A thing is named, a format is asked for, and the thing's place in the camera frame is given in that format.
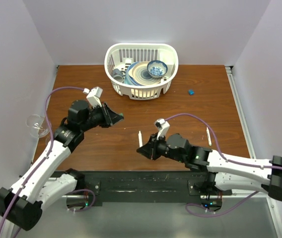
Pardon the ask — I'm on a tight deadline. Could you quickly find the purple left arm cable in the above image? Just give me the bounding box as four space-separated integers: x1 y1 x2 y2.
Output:
0 86 97 238

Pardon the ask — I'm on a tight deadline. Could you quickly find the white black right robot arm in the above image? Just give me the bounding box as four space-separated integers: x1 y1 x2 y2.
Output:
137 133 282 202

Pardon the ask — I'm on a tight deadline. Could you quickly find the grey blue mug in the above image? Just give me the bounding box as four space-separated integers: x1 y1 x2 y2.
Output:
111 68 124 83

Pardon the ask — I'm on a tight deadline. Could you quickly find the white pen by right edge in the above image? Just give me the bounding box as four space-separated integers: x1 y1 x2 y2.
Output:
206 127 212 146

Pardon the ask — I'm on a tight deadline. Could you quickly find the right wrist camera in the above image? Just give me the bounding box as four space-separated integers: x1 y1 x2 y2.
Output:
154 119 170 140

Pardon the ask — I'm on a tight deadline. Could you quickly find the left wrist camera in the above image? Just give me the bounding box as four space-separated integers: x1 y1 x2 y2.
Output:
85 87 103 108

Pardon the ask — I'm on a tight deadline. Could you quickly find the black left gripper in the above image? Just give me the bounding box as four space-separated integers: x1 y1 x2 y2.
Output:
81 101 124 131

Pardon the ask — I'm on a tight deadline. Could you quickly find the clear wine glass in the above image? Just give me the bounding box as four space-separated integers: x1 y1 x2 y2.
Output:
26 115 50 138

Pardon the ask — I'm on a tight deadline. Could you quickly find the blue patterned bowl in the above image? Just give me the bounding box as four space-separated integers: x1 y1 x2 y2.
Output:
146 60 168 78

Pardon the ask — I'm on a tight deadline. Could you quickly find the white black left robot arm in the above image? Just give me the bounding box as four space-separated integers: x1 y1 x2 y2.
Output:
0 100 124 231

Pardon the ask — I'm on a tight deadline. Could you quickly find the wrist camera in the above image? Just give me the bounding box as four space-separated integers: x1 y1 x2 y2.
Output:
85 87 103 108
154 119 170 140

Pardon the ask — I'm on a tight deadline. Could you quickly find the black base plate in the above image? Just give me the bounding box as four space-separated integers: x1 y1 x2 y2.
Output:
56 170 233 208

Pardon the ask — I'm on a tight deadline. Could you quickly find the blue highlighter cap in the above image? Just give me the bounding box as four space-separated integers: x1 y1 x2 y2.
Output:
188 89 195 95

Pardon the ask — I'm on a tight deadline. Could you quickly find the beige blue plate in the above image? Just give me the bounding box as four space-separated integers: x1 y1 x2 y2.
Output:
124 61 161 86

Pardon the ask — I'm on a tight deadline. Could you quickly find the white pen green tip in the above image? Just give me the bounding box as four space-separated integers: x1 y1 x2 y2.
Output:
138 130 143 147

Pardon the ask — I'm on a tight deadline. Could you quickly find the aluminium frame rail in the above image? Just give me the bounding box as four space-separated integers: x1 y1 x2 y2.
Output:
225 66 282 238

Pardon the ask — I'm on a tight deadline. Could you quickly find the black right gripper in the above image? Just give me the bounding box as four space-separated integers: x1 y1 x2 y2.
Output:
137 132 186 163

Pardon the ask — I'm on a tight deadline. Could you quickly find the white plastic dish basket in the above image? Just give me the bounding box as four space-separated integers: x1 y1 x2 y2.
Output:
104 43 179 100

